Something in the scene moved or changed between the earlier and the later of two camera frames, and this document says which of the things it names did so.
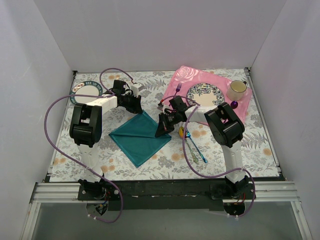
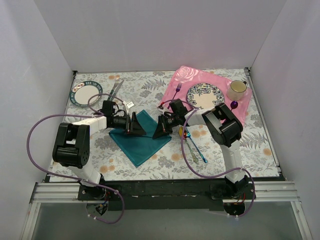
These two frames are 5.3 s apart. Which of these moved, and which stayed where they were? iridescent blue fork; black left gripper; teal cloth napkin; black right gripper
Moved: black left gripper
Stayed: iridescent blue fork; teal cloth napkin; black right gripper
